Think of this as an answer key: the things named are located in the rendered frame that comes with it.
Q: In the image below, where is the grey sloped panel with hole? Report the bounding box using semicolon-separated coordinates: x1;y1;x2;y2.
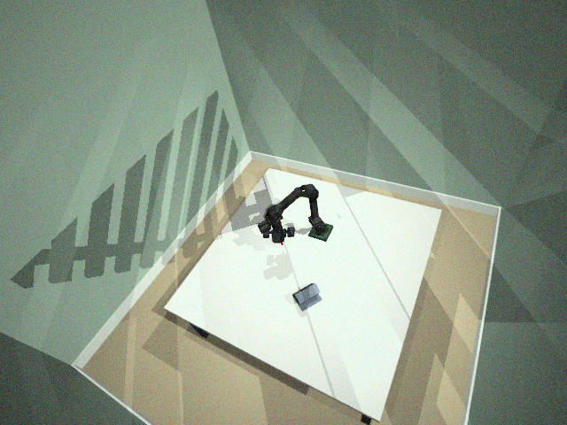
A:
292;283;322;312

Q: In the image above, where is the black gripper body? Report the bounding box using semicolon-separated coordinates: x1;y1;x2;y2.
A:
263;225;295;238

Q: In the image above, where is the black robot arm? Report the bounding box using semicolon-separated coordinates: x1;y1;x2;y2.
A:
258;184;327;243

